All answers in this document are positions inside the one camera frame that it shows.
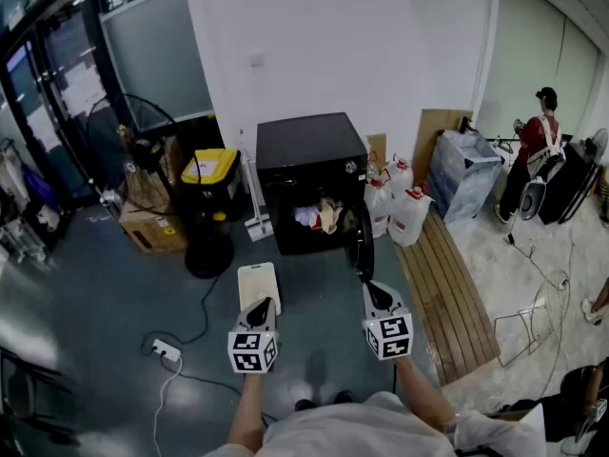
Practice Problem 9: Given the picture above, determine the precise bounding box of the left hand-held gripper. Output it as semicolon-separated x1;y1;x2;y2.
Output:
226;296;281;375

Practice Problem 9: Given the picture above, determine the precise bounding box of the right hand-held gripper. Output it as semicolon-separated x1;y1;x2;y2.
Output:
362;282;414;361

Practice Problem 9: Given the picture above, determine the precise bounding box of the cream plastic laundry basket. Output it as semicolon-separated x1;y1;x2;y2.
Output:
236;261;283;316

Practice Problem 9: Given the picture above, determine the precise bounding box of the beige clothes piece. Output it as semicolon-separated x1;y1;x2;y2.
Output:
317;197;344;235

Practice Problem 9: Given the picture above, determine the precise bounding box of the black washing machine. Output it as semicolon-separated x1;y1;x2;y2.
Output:
255;111;370;256

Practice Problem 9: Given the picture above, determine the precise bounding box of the person's left forearm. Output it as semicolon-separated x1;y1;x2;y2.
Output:
227;372;265;457

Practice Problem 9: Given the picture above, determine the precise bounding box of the person's right forearm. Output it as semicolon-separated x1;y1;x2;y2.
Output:
394;357;458;433

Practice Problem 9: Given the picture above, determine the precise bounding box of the wooden slat board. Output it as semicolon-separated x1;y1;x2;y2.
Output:
395;209;502;387

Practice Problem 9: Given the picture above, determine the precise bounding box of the white stick floor cleaner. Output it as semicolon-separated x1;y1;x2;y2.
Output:
237;129;275;243

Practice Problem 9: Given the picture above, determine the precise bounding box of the white power strip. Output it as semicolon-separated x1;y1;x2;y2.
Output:
150;338;183;364

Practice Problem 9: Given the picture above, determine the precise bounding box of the person's light grey shirt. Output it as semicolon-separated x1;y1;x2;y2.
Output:
204;390;548;457

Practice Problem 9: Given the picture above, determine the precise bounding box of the large printed cardboard box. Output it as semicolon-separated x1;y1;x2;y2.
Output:
118;202;189;255

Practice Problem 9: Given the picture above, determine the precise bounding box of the plastic-wrapped grey cabinet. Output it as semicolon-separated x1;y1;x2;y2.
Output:
425;116;505;223

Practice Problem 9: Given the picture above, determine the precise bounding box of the small cardboard sheet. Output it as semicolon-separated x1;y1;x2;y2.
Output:
364;133;388;170

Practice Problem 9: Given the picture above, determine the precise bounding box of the black bin with yellow lid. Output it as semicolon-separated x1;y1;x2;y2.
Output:
180;148;243;223

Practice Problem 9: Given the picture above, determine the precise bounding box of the plain brown cardboard box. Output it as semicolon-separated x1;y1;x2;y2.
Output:
124;133;186;211

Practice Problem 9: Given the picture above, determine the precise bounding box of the large cardboard sheet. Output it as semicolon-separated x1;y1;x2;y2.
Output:
411;108;475;189

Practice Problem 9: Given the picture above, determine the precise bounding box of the white fan head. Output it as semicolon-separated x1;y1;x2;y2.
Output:
518;178;548;223

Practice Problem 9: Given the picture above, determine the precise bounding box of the black cabinet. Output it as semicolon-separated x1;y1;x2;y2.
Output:
537;140;601;226

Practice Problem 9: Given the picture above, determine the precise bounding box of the cluttered coat rack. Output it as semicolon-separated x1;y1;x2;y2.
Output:
0;135;64;256

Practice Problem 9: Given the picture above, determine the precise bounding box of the frosted glass partition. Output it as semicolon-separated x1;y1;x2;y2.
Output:
98;0;215;126

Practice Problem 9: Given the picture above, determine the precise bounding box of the black framed glass door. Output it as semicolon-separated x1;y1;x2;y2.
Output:
0;0;125;209

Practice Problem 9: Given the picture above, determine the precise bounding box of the black fan cable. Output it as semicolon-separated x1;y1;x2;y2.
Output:
140;273;221;357

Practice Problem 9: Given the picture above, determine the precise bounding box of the thin black power cable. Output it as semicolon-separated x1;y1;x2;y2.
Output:
178;371;280;423

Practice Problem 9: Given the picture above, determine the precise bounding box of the black pedestal fan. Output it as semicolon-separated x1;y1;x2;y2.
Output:
85;93;235;280

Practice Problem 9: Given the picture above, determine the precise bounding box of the white power strip cable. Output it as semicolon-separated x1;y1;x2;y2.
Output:
151;354;185;457

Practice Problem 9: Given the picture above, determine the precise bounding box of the white wire fan guard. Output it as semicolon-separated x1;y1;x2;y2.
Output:
494;268;571;368

